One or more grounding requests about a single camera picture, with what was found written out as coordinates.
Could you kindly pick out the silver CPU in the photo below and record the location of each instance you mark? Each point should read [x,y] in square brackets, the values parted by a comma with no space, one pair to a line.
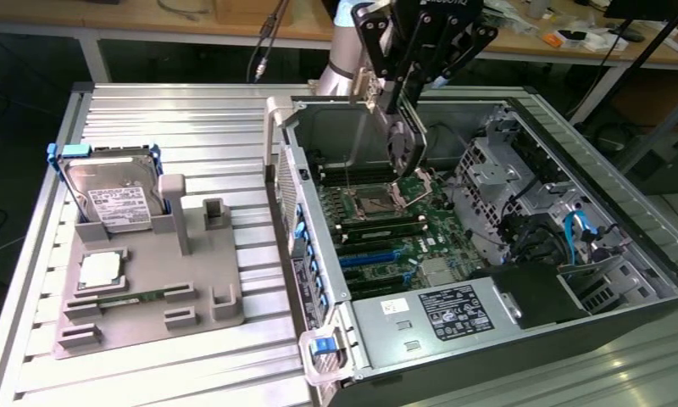
[99,271]

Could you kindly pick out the black computer mouse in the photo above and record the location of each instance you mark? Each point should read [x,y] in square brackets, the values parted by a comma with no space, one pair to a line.
[631,35]

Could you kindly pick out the black equipment box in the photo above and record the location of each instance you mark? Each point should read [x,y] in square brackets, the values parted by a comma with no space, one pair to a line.
[667,165]

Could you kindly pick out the silver chipset heatsink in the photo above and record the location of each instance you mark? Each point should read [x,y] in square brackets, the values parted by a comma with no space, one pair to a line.
[444,272]

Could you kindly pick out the wooden desk white frame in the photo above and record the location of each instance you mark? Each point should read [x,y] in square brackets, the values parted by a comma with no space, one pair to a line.
[147,25]

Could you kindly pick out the black RAM slot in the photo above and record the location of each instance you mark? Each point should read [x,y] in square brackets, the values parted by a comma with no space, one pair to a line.
[358,171]
[356,166]
[382,224]
[383,229]
[379,219]
[359,176]
[360,182]

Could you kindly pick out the hard disk blue carrier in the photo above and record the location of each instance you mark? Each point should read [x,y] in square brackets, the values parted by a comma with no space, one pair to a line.
[114,191]

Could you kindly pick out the grey power supply unit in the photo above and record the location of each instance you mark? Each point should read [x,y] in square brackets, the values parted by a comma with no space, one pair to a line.
[396,339]

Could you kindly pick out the perforated metal bracket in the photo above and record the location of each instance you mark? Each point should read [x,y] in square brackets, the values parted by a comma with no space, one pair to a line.
[606,288]

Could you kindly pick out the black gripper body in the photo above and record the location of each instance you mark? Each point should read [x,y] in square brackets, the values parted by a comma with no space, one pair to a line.
[442,6]

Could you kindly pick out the CPU socket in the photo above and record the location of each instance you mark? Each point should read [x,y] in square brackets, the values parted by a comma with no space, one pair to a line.
[376,203]

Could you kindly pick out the black short expansion slot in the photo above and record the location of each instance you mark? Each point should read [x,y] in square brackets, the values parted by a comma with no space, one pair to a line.
[379,285]

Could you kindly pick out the green RAM stick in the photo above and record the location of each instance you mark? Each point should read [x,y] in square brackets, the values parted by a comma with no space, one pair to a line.
[130,297]

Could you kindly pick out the open black PC case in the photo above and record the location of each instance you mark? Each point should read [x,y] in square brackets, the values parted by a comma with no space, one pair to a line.
[599,339]

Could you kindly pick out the white black device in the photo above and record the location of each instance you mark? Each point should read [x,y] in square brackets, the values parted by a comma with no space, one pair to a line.
[594,41]

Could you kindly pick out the brown wooden box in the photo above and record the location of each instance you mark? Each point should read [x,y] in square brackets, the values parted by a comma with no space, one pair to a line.
[251,10]

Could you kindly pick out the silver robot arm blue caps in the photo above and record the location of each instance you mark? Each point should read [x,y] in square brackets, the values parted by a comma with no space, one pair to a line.
[342,55]

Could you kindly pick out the black monitor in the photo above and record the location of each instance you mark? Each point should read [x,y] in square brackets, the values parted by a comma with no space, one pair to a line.
[644,8]

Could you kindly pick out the metal socket cover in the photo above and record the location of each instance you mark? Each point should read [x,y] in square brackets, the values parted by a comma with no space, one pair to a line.
[412,186]

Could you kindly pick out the black long expansion slot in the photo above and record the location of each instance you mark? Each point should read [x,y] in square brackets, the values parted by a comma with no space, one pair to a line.
[367,249]

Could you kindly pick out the grey metal strut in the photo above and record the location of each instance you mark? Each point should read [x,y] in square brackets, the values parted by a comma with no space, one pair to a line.
[670,123]

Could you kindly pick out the small orange box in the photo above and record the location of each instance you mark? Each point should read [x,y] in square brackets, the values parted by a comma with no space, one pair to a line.
[554,40]

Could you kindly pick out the grey parts rack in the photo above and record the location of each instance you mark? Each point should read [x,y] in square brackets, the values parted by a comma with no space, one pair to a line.
[147,305]

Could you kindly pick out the installed RAM stick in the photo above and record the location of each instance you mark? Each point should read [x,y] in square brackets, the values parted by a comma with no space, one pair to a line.
[384,234]

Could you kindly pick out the metal drive cage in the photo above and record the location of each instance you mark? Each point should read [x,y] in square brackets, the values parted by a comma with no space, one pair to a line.
[487,178]

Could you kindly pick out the black slanted pole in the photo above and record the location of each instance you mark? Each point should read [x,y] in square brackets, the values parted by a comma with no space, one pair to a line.
[644,55]

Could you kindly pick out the green motherboard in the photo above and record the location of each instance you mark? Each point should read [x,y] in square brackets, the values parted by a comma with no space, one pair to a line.
[447,237]

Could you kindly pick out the blue release latch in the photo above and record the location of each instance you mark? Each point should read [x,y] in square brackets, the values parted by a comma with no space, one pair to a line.
[323,347]

